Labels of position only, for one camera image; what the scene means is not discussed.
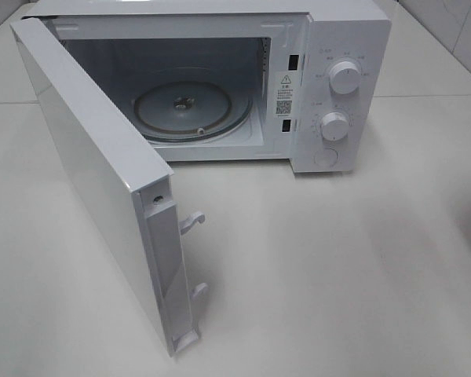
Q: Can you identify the round white door release button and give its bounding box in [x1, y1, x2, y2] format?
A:
[314, 148, 338, 170]

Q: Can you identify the white microwave door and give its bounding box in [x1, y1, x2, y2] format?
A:
[11, 18, 207, 355]

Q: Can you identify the white microwave knob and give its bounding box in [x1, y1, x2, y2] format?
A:
[327, 59, 362, 95]
[320, 112, 349, 141]

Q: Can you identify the glass microwave turntable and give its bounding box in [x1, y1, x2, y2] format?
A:
[133, 80, 253, 143]

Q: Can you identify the white microwave oven body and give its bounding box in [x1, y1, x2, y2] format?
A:
[20, 1, 391, 174]

